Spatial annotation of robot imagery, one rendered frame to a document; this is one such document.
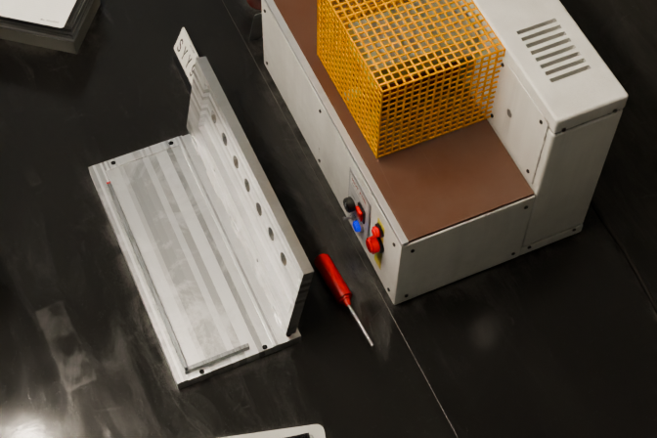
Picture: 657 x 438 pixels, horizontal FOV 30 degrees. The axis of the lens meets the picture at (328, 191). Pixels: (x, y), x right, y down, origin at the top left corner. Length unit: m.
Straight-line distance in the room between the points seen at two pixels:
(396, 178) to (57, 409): 0.63
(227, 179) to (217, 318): 0.23
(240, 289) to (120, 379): 0.23
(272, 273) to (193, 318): 0.15
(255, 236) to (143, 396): 0.30
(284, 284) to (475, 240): 0.31
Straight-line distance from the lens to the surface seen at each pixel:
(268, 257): 1.93
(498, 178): 1.91
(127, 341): 1.98
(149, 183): 2.11
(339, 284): 1.98
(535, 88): 1.78
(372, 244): 1.91
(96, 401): 1.94
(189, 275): 2.00
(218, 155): 2.04
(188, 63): 2.24
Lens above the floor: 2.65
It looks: 56 degrees down
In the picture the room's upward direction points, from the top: 2 degrees clockwise
